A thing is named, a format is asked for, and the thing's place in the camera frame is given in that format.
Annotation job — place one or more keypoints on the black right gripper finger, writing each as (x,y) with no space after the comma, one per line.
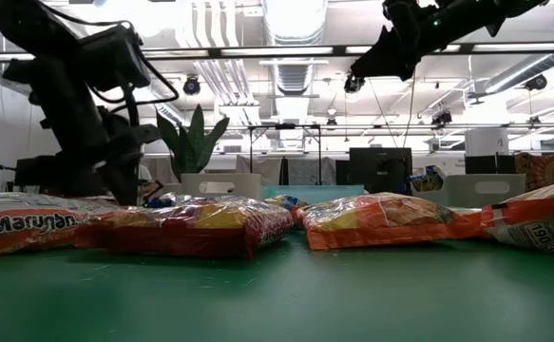
(386,62)

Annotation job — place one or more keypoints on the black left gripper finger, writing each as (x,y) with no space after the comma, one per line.
(122,183)

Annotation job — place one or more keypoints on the blue Maruchan noodle packet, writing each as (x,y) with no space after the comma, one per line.
(160,200)
(288,202)
(426,180)

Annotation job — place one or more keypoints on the red Maruchan noodle packet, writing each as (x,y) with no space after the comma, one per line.
(186,228)
(29,199)

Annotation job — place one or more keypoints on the orange Maruchan noodle packet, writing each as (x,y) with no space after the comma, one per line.
(390,223)
(542,218)
(20,233)

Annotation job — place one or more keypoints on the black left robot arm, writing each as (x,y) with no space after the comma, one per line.
(58,109)

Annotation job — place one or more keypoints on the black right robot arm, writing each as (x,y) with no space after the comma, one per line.
(495,14)

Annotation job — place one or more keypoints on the black hanging spotlight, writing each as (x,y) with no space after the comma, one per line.
(353,83)
(536,82)
(191,86)

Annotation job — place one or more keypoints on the snake plant in white pot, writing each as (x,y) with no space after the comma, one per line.
(196,142)

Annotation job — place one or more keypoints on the black background monitor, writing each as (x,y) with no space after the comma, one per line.
(381,171)

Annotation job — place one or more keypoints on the black overhead beam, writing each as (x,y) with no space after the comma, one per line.
(210,52)

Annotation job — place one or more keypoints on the white plastic bin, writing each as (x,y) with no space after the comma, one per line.
(243,185)

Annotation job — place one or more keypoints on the dark background screens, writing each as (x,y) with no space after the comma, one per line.
(481,165)

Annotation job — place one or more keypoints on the teal plastic bin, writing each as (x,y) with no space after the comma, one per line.
(329,192)

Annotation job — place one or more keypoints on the grey plastic bin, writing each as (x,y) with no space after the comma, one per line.
(509,187)

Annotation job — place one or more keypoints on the orange patterned cloth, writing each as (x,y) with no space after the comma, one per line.
(538,171)

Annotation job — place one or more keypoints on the silver ventilation duct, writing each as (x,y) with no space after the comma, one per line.
(295,76)
(519,73)

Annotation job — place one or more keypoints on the black metal stand frame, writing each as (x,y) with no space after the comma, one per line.
(285,126)

